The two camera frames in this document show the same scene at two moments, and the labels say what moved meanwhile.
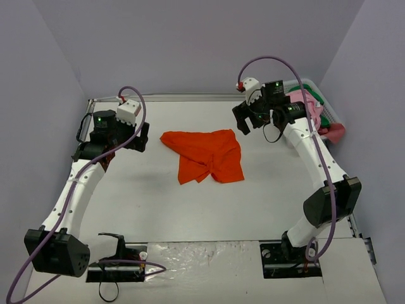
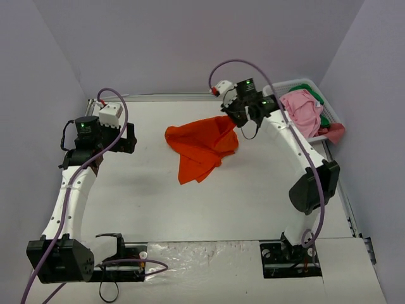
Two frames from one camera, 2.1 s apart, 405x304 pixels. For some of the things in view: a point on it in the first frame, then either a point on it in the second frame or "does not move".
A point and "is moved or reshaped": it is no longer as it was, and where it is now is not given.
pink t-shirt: [315, 107] does not move
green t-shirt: [324, 121] does not move
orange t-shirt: [218, 153] is moved or reshaped
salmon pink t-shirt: [335, 132] does not move
